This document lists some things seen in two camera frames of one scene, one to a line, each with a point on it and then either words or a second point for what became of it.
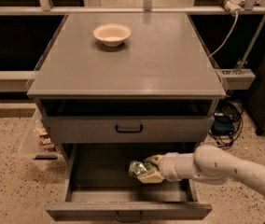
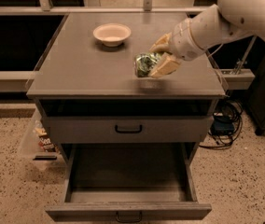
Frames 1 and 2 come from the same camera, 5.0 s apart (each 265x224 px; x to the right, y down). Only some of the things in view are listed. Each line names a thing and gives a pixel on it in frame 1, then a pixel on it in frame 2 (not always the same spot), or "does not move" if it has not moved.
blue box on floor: x=222 y=125 does not move
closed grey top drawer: x=127 y=129 does not move
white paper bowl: x=112 y=35 does not move
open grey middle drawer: x=101 y=188 does not move
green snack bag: x=137 y=168 -> x=143 y=63
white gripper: x=166 y=166 -> x=182 y=43
